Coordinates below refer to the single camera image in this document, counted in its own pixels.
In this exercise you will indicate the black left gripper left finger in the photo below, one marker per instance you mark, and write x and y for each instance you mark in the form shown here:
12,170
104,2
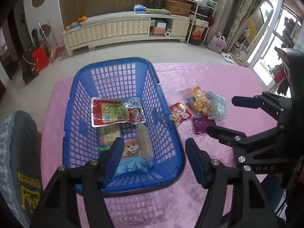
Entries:
58,204

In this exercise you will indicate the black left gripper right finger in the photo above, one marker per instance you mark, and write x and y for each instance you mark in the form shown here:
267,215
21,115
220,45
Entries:
235,196

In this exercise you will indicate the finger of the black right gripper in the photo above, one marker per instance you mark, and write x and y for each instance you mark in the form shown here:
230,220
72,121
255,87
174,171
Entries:
255,151
278,107

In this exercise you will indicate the red tofu snack packet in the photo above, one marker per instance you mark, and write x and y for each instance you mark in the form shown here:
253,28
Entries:
106,112

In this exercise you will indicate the clear soda cracker packet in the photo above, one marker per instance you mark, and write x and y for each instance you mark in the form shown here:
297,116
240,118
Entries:
145,142

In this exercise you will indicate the silver blue snack packet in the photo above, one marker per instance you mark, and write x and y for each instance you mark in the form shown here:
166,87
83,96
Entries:
216,107

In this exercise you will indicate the purple snack packet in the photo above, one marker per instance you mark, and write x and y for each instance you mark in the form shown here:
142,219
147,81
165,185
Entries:
201,124

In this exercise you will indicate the grey embroidered chair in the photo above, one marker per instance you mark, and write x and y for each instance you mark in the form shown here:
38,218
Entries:
21,180

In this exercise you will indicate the white slippers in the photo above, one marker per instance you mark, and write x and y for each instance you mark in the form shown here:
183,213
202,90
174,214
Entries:
227,57

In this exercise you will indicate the orange yellow snack packet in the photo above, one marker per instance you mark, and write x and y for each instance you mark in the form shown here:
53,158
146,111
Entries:
198,102

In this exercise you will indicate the green cracker packet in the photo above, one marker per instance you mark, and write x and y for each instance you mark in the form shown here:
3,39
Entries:
107,135

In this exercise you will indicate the egg yolk pastry packet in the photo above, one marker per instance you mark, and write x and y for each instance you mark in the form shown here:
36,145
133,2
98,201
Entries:
132,159

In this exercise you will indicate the pink tote bag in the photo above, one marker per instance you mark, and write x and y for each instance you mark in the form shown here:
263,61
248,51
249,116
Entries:
217,43

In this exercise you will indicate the small red snack packet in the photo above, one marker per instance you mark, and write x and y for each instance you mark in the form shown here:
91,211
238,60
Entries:
179,113

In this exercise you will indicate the white metal shelf rack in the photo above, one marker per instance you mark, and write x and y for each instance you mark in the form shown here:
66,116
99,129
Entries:
201,20

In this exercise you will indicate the white standing air conditioner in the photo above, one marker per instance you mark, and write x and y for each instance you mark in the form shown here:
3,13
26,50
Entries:
221,15

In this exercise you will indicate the black bag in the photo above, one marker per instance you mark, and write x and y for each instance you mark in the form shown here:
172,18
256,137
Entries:
28,67

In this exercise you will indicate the cardboard box on cabinet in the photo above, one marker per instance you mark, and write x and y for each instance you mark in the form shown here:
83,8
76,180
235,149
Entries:
177,8

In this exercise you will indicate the red shopping bag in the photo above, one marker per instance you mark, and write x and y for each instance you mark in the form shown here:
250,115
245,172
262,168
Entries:
40,58

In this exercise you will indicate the red broom and dustpan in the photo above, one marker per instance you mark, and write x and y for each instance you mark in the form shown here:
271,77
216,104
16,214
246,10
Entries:
56,51

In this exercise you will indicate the oranges on blue plate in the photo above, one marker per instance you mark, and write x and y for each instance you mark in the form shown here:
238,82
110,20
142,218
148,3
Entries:
76,24

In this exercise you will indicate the cream tv cabinet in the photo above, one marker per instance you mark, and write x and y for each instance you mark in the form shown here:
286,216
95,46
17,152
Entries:
126,26

